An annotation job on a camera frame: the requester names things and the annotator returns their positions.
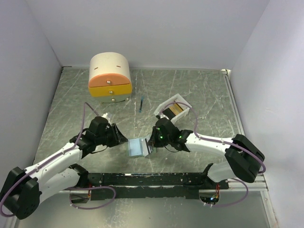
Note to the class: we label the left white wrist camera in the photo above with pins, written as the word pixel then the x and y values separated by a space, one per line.
pixel 107 116

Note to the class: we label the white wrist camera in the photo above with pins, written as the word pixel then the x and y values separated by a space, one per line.
pixel 107 116
pixel 162 118

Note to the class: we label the white plastic tray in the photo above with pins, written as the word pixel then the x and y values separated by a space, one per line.
pixel 169 102

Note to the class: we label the black base bar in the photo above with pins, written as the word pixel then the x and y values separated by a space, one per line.
pixel 152 185

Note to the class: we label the mint green card holder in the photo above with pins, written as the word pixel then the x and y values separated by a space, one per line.
pixel 137 147

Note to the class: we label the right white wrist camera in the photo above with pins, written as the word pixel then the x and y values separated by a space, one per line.
pixel 162 118

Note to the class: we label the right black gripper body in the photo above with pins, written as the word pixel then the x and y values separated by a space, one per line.
pixel 163 140

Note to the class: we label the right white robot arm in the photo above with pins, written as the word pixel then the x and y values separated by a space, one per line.
pixel 242 159

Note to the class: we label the beige mini drawer cabinet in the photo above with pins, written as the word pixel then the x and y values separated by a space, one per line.
pixel 109 78

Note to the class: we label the black credit card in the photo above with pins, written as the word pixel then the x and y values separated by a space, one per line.
pixel 170 112

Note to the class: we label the blue pen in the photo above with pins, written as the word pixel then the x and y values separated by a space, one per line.
pixel 141 104

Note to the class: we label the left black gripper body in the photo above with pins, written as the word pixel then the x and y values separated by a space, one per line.
pixel 104 138

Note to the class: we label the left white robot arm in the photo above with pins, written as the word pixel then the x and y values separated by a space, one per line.
pixel 24 189

